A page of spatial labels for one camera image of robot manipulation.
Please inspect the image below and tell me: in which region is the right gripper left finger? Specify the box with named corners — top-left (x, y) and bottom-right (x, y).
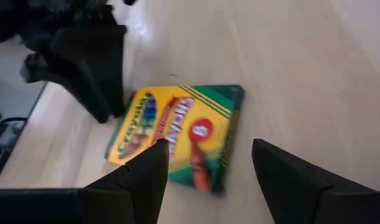
top-left (83, 138), bottom-right (170, 224)

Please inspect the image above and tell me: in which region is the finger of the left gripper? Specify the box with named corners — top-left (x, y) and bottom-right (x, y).
top-left (20, 52), bottom-right (112, 124)
top-left (52, 24), bottom-right (127, 119)

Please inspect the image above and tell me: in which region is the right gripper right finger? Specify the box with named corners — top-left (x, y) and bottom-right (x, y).
top-left (251, 138), bottom-right (380, 224)

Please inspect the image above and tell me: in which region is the yellow Crayola crayon box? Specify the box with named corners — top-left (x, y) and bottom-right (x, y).
top-left (104, 84), bottom-right (246, 195)

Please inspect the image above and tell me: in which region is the black floor cable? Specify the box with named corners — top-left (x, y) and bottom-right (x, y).
top-left (0, 116), bottom-right (28, 128)

